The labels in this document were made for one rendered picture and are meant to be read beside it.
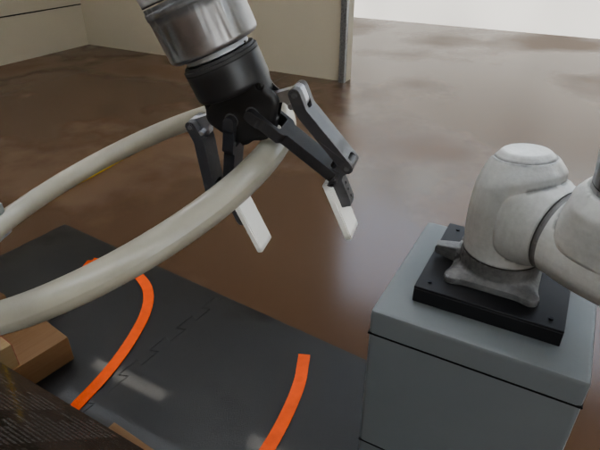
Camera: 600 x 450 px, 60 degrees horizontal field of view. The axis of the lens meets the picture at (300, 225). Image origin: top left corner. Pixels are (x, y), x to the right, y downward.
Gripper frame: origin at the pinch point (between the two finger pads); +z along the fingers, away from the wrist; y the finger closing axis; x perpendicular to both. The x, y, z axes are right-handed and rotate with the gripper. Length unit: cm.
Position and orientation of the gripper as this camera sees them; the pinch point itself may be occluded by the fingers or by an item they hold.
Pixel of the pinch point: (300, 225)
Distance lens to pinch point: 57.7
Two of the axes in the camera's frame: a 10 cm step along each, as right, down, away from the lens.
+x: -3.2, 5.7, -7.5
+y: -8.6, 1.4, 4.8
